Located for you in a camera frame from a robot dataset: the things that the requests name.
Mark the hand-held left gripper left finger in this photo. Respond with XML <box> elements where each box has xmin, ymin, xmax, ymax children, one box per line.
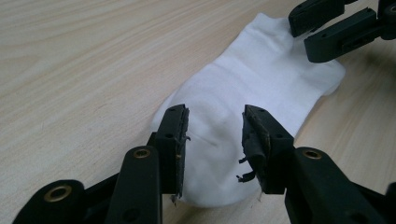
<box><xmin>148</xmin><ymin>104</ymin><xmax>191</xmax><ymax>207</ymax></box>

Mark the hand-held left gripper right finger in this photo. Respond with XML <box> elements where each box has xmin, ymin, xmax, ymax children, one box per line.
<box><xmin>235</xmin><ymin>104</ymin><xmax>295</xmax><ymax>196</ymax></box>

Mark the white sock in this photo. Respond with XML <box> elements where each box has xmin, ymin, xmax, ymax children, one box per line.
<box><xmin>150</xmin><ymin>12</ymin><xmax>347</xmax><ymax>208</ymax></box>

